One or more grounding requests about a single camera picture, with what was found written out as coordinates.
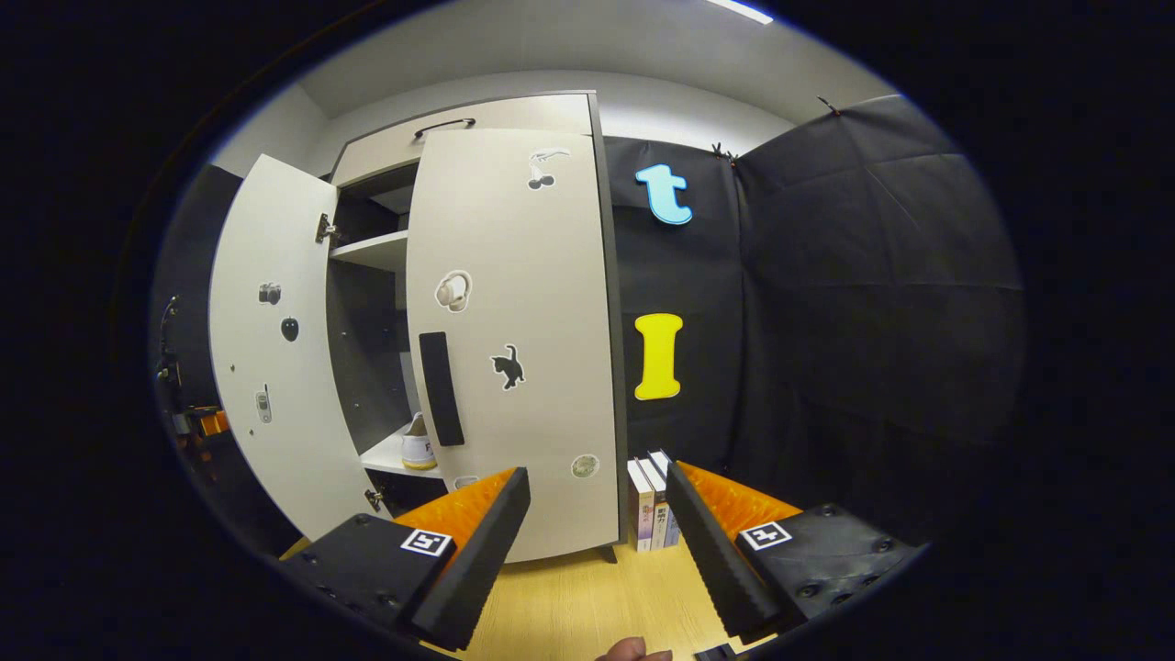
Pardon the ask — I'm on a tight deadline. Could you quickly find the white grey shoe cabinet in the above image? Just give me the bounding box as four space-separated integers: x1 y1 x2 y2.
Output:
317 90 632 563

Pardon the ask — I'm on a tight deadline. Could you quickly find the white shoe cabinet door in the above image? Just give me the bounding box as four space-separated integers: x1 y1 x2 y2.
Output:
208 153 393 543
405 128 627 564

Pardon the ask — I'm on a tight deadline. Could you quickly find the long ceiling light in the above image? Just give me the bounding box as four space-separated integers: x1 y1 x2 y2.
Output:
705 0 775 27

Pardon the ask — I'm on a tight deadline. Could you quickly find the black drawer handle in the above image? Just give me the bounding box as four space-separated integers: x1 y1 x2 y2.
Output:
412 117 477 141

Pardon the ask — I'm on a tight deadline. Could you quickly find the black metal stand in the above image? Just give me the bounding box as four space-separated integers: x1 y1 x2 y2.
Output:
153 294 185 388

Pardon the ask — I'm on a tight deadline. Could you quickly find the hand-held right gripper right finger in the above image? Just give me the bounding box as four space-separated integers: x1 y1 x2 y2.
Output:
666 460 921 645

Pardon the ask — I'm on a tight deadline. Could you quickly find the white canvas shoe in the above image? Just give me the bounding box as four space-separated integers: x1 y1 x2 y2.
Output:
400 412 439 472

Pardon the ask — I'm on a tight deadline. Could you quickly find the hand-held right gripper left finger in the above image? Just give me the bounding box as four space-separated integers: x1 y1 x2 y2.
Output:
278 466 532 653

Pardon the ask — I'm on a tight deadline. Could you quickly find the white book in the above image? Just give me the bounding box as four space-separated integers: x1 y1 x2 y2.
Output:
648 449 683 548
626 458 655 553
638 455 670 551

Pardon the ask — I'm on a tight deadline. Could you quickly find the white cabinet drawer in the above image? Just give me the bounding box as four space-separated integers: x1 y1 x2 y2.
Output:
330 91 597 190

